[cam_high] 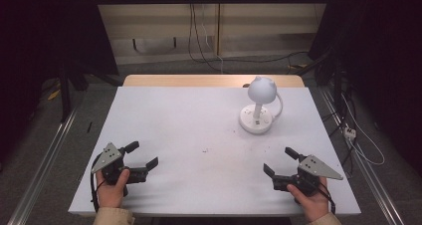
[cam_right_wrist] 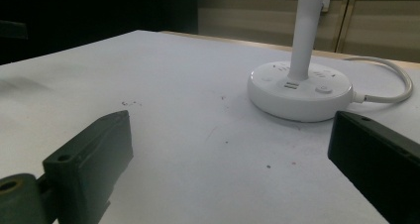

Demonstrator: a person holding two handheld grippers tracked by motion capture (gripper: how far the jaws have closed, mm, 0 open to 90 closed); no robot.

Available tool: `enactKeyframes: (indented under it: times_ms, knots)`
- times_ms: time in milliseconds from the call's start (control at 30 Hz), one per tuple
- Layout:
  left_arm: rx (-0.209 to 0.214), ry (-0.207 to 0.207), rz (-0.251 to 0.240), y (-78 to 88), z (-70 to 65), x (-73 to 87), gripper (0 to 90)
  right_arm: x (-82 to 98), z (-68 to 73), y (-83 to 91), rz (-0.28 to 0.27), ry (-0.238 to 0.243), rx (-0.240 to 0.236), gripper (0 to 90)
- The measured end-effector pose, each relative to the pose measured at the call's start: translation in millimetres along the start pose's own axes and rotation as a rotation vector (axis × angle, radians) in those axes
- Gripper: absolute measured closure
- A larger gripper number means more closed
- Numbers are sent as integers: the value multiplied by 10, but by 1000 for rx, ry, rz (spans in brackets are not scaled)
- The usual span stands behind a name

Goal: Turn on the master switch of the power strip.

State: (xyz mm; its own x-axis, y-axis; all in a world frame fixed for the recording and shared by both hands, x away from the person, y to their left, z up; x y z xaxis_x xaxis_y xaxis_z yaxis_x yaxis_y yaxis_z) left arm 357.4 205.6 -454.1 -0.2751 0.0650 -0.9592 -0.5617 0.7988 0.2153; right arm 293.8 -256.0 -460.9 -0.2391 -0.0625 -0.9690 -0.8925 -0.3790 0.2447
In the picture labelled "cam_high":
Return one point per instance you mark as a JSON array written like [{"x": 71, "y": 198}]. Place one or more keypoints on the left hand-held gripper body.
[{"x": 107, "y": 157}]

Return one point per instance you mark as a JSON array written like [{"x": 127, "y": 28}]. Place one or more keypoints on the black metal stand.
[{"x": 64, "y": 92}]

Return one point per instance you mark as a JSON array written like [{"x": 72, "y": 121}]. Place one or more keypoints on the white desk lamp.
[{"x": 257, "y": 118}]

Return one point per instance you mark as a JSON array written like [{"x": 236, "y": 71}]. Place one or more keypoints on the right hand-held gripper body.
[{"x": 313, "y": 170}]

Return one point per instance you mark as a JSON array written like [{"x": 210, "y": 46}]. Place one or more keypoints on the yellow tape strip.
[{"x": 54, "y": 94}]

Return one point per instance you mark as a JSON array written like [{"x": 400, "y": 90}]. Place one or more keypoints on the white table cover board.
[{"x": 199, "y": 132}]

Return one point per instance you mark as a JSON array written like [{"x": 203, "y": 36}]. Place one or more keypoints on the metal floor rail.
[
  {"x": 43, "y": 165},
  {"x": 368, "y": 172}
]

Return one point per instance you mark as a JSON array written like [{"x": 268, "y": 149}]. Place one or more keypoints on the person's left hand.
[{"x": 111, "y": 193}]

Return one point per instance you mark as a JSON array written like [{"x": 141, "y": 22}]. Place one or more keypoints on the wooden table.
[{"x": 199, "y": 80}]

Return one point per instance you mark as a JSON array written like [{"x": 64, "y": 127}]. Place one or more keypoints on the person's right hand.
[{"x": 310, "y": 203}]

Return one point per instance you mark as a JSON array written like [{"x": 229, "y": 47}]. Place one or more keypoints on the black curtain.
[
  {"x": 40, "y": 45},
  {"x": 381, "y": 52}
]

